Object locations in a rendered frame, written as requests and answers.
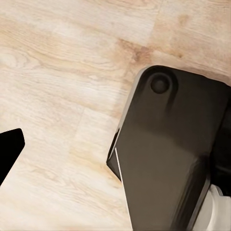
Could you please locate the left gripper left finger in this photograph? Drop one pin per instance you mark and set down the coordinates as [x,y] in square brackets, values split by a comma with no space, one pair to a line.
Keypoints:
[12,143]

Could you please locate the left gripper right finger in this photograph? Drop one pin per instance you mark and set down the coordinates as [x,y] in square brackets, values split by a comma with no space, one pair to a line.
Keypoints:
[223,143]

